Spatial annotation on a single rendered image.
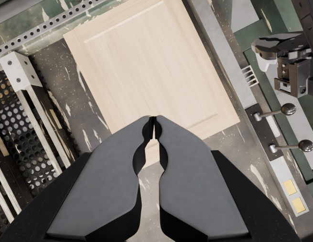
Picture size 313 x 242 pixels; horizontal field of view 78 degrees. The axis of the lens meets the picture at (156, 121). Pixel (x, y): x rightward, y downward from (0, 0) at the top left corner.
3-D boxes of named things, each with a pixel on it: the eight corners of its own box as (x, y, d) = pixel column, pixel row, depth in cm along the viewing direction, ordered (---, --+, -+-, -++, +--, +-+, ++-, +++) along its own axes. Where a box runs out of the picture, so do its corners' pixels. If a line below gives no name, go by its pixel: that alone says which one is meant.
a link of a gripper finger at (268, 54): (248, 56, 38) (283, 64, 30) (247, 48, 37) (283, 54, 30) (270, 46, 38) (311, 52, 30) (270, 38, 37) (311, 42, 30)
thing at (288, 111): (255, 110, 68) (295, 99, 56) (259, 120, 68) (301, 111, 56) (248, 114, 66) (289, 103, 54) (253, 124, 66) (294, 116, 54)
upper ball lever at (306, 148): (270, 140, 68) (313, 136, 56) (274, 150, 68) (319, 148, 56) (264, 146, 67) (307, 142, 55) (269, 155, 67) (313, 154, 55)
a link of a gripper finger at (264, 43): (243, 69, 44) (273, 79, 36) (239, 43, 42) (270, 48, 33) (256, 64, 44) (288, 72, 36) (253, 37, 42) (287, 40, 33)
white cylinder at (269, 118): (277, 133, 71) (268, 114, 71) (282, 134, 68) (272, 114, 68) (270, 137, 71) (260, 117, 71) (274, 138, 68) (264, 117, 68)
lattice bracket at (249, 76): (246, 66, 71) (250, 64, 68) (255, 84, 71) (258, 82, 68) (236, 71, 71) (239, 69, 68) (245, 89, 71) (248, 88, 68)
